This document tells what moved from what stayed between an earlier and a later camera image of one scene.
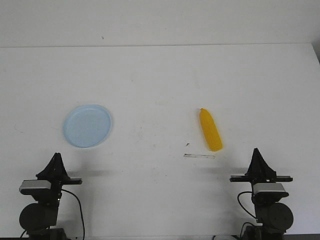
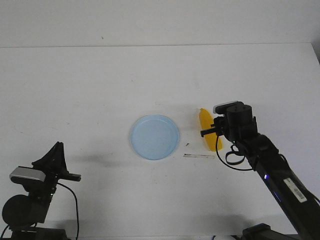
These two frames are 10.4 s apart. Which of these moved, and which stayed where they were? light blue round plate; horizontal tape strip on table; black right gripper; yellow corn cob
Moved: black right gripper; light blue round plate
Stayed: horizontal tape strip on table; yellow corn cob
